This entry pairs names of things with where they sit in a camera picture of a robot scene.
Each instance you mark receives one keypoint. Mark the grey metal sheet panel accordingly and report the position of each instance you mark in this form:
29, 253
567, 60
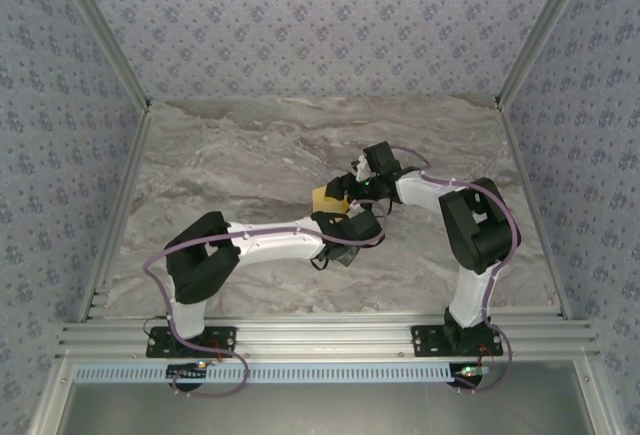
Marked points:
320, 410

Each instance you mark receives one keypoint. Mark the aluminium lower frame bar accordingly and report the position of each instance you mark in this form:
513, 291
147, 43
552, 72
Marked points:
592, 400
50, 400

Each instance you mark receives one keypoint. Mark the yellow paper sheet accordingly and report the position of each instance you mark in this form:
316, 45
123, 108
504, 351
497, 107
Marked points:
327, 202

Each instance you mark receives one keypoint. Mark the white right camera mount bracket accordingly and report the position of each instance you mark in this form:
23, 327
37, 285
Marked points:
360, 167

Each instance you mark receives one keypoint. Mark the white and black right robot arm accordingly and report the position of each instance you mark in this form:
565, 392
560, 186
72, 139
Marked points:
475, 230

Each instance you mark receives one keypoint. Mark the aluminium side rail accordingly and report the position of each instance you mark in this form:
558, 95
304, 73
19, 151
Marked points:
127, 180
522, 180

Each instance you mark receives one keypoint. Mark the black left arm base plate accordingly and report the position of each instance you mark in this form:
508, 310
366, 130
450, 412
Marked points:
225, 337

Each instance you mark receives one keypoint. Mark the small black controller board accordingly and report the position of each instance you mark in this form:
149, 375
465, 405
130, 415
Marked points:
187, 372
467, 372

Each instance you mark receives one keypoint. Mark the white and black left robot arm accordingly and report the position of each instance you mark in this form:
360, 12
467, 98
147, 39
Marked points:
200, 260

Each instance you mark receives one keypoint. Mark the aluminium corner post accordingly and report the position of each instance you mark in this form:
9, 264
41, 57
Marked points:
542, 30
106, 30

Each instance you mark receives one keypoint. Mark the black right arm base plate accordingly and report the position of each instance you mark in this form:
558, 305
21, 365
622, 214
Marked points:
425, 340

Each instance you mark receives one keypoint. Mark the long aluminium base rail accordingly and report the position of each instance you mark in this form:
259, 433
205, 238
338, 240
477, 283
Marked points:
320, 335

